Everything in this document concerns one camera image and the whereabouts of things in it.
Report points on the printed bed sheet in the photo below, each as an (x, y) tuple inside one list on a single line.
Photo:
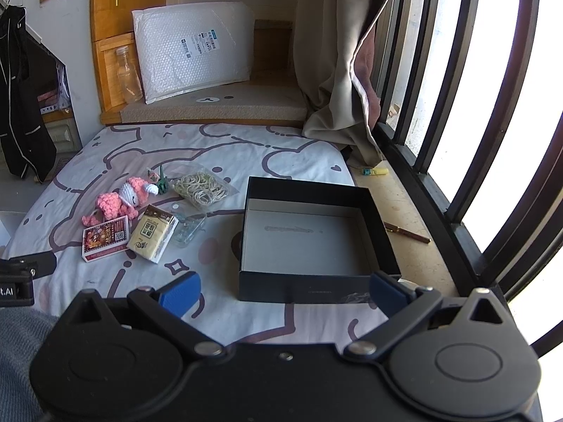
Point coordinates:
[(154, 145)]

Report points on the pink crochet doll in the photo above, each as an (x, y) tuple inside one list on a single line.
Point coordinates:
[(116, 200)]

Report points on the black window grille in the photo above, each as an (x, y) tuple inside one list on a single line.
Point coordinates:
[(462, 52)]

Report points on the person's grey trousers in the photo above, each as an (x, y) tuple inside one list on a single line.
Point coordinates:
[(20, 360)]

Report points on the clear plastic bottle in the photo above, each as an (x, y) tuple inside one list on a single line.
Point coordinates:
[(129, 77)]

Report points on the black cardboard box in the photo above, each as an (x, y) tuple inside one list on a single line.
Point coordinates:
[(299, 237)]

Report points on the white bubble mailer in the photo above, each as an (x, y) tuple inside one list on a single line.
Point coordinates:
[(193, 48)]

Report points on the black hanging garment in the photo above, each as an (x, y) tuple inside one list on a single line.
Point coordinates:
[(22, 110)]

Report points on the white storage shelf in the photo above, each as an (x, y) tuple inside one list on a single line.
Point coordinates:
[(55, 92)]

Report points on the stone window sill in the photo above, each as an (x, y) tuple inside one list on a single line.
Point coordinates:
[(396, 202)]

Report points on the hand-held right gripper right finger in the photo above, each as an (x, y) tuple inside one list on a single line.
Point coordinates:
[(389, 293)]

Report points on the green plastic clip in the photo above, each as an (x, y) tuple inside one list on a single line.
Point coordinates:
[(162, 181)]

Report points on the wooden box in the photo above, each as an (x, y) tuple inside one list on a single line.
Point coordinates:
[(272, 48)]

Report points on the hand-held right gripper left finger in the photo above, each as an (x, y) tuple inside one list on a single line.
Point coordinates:
[(180, 293)]

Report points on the tan cushion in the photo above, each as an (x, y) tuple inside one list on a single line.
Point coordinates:
[(246, 103)]

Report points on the beige curtain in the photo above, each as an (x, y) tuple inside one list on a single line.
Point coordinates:
[(334, 52)]

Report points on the small white boxes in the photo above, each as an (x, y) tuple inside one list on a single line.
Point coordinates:
[(151, 233)]

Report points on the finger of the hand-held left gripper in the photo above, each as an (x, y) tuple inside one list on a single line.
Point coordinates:
[(39, 263)]

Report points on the clear plastic nail case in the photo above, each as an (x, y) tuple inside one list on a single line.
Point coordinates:
[(189, 228)]

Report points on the brown pen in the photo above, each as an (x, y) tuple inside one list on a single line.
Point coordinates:
[(407, 233)]

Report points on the red card box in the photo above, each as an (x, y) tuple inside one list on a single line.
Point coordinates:
[(105, 237)]

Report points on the wooden cabinet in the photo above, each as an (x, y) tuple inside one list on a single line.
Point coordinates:
[(110, 13)]

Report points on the white cabinet door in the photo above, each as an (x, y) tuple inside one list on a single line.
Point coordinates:
[(64, 134)]

